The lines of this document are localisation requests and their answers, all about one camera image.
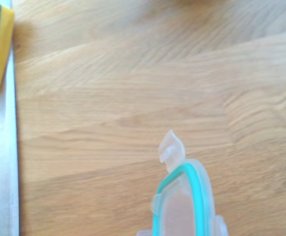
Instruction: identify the clear container with blue lid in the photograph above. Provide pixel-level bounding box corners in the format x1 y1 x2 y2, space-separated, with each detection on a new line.
135 129 229 236

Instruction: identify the stainless steel sink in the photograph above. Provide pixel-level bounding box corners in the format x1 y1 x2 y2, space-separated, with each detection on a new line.
0 0 20 236

